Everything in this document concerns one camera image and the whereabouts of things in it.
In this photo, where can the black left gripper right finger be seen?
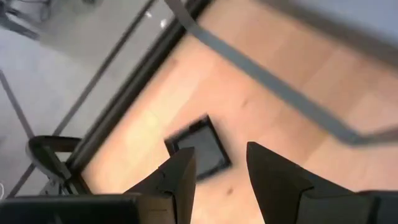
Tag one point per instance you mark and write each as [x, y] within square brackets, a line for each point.
[280, 193]

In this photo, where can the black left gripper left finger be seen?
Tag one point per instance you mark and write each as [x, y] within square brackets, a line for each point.
[180, 186]

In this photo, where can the small black square plate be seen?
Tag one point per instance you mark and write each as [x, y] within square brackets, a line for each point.
[208, 146]

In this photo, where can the grey perforated metal shelf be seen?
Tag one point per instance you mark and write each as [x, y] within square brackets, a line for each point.
[264, 81]

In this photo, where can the white tape scrap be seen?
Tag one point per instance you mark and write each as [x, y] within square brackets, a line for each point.
[163, 23]
[148, 14]

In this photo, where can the grey table base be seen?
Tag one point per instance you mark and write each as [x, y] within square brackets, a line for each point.
[18, 26]

